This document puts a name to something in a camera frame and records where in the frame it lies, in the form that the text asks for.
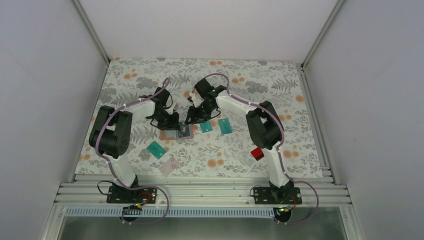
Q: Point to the floral patterned table mat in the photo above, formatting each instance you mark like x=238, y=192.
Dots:
x=212, y=154

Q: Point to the teal card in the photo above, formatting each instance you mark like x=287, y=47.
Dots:
x=156, y=150
x=225, y=126
x=206, y=126

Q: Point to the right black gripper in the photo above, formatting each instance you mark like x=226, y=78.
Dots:
x=196, y=117

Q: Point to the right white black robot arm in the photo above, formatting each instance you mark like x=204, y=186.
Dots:
x=264, y=126

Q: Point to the teal card lower left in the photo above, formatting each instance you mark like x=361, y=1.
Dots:
x=156, y=150

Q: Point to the teal card centre right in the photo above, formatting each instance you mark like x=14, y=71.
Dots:
x=225, y=126

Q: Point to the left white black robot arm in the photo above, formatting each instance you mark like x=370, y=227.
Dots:
x=111, y=132

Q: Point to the black VIP card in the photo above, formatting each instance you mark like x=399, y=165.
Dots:
x=184, y=130

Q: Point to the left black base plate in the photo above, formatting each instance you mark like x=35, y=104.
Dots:
x=119, y=195

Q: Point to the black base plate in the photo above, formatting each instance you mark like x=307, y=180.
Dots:
x=119, y=195
x=267, y=196

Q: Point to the grey slotted cable duct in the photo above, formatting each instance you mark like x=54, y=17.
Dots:
x=172, y=212

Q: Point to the red card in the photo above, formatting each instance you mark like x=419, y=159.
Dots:
x=257, y=153

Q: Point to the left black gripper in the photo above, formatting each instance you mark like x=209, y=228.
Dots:
x=173, y=125

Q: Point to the teal card centre left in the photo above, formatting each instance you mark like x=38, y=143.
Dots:
x=206, y=126

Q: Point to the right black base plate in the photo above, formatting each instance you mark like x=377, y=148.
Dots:
x=267, y=196

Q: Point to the aluminium rail frame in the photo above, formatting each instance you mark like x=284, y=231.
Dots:
x=201, y=191

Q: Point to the pale pink card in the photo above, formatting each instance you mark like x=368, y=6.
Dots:
x=169, y=166

